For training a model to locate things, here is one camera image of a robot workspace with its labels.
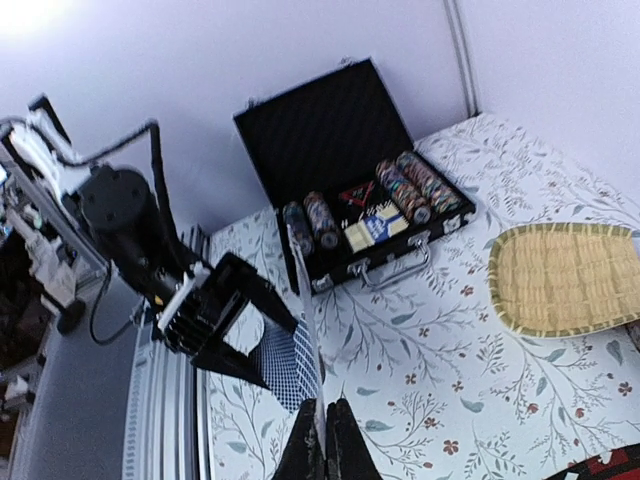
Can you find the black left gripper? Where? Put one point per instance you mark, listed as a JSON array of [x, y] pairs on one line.
[[199, 327]]

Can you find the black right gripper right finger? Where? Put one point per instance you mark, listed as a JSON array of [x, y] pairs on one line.
[[347, 456]]

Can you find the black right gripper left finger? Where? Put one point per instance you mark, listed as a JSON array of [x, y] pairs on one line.
[[302, 458]]

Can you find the face up king card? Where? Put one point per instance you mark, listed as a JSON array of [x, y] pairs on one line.
[[305, 294]]

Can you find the woven bamboo tray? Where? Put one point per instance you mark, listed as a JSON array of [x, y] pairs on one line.
[[558, 280]]

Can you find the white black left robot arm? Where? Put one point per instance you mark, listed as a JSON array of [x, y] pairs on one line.
[[115, 202]]

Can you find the blue texas holdem card deck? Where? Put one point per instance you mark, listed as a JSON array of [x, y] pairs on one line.
[[373, 229]]

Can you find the red black card box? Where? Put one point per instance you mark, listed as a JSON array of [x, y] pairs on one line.
[[357, 196]]

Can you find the black poker set case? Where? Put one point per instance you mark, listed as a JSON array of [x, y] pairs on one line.
[[321, 138]]

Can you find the lower poker chip row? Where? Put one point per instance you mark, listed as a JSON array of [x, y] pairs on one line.
[[413, 205]]

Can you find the poker chip row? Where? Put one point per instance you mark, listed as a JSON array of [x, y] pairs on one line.
[[413, 205], [431, 186]]

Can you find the upper poker chip row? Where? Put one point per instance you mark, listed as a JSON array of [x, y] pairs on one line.
[[431, 186]]

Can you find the round red black poker mat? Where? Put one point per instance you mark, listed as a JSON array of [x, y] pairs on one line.
[[618, 464]]

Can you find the chrome case handle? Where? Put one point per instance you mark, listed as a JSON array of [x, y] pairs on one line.
[[394, 268]]

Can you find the aluminium frame post left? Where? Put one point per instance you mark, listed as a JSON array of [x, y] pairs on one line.
[[463, 56]]

